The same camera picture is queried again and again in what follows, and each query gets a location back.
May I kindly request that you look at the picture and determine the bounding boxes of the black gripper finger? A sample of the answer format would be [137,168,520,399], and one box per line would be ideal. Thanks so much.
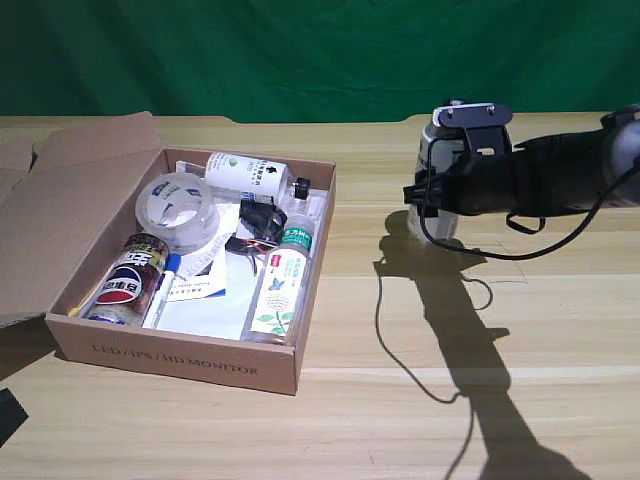
[0,388,29,447]

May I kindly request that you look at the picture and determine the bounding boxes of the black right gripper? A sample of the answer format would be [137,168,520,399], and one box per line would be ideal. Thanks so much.
[402,148,524,217]

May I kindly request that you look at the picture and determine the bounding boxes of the white bottle with black cap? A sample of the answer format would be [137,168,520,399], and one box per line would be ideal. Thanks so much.
[407,98,501,247]
[203,151,312,201]

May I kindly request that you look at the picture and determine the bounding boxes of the brown Pepsi label bottle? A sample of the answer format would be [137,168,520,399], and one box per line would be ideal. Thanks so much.
[79,232,170,327]

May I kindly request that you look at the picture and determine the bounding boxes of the brown cardboard box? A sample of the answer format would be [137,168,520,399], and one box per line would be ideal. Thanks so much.
[0,110,337,397]

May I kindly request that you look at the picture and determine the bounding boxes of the clear water bottle green cap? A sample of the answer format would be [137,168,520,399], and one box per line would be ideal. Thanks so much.
[239,213,316,346]

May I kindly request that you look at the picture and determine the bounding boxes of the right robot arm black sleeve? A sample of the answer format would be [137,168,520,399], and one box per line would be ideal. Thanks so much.
[514,103,640,219]

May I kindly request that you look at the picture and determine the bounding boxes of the white marker with blue cap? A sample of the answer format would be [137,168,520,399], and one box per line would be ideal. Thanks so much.
[142,252,183,330]

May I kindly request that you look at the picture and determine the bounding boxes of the green backdrop cloth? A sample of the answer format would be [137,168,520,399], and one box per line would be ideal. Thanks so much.
[0,0,640,125]

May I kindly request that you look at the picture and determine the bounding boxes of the large white paper sheet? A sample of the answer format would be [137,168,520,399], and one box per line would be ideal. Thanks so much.
[157,199,266,342]

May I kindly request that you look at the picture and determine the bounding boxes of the white leaflet with blue corner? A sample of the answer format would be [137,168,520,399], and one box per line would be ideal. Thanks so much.
[167,244,231,304]

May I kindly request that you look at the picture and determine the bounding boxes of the clear tape roll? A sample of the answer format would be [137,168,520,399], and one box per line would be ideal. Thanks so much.
[134,172,221,256]

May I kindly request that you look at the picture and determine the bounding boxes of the printed paper receipt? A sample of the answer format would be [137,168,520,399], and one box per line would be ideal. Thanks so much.
[177,234,226,281]

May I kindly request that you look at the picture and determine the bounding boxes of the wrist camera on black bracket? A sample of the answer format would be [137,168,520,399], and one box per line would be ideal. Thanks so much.
[432,99,515,169]

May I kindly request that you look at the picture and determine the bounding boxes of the black cable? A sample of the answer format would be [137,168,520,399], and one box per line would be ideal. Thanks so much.
[505,211,547,234]
[418,137,640,261]

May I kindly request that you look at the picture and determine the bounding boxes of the black fan with coloured wires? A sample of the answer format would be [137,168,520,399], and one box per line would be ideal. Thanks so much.
[224,199,289,276]

